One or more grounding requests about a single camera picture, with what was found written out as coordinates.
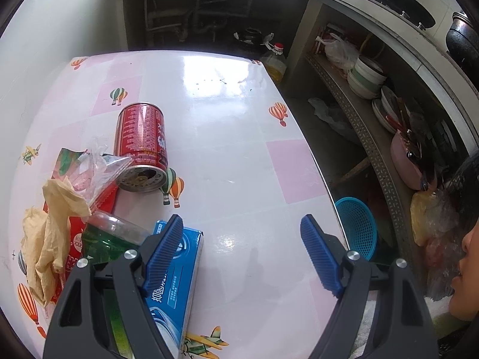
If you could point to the oil bottle with red cap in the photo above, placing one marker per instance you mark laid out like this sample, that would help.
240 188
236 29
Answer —
275 65

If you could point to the yellow bag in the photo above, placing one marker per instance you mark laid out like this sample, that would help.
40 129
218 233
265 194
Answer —
421 213

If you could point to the pink balloon print tablecloth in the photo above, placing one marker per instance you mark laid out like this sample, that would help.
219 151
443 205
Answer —
224 138

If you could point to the stack of white bowls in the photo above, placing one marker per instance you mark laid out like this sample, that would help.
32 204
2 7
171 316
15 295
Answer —
366 78

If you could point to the black cooking pot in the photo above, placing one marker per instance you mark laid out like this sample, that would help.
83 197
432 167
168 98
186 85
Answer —
462 41

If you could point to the red drink can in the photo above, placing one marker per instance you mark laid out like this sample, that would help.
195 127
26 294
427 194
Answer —
142 134

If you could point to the grey drain pipes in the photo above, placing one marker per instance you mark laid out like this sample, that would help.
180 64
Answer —
187 11

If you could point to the perforated metal shelf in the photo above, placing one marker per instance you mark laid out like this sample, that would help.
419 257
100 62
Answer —
368 138

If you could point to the crumpled tan paper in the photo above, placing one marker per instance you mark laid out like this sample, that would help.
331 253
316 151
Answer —
48 239

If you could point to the blue and white toothpaste box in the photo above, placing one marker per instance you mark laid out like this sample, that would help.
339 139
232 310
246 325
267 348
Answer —
176 306

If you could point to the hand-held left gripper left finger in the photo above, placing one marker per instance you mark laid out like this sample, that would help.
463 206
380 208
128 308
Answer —
164 250

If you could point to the kitchen counter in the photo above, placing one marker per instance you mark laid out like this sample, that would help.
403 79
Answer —
423 56

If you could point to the red snack bag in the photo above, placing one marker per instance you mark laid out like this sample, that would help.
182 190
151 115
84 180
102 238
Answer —
75 239

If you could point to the grey plastic bag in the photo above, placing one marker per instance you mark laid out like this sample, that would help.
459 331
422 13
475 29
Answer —
329 114

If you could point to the clear bottle with green label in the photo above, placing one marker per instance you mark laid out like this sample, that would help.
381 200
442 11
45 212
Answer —
108 239

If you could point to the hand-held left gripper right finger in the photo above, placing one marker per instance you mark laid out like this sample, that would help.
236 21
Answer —
318 250

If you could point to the black wok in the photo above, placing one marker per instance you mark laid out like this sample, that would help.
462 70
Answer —
411 5

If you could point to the white plastic bag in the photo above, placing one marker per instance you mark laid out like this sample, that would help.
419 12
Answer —
338 50

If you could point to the person's head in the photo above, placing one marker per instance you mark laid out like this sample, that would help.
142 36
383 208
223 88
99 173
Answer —
469 261

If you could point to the clear plastic wrapper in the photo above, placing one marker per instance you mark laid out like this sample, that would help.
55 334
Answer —
101 172

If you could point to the blue plastic basket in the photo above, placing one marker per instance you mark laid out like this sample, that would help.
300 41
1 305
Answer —
355 224

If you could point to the pink pot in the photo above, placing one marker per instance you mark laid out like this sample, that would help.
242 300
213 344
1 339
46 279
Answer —
406 164

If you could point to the clear plastic bag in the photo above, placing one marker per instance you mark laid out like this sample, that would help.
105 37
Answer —
441 224

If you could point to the stack of plates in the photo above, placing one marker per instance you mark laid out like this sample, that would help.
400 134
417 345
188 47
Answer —
381 110

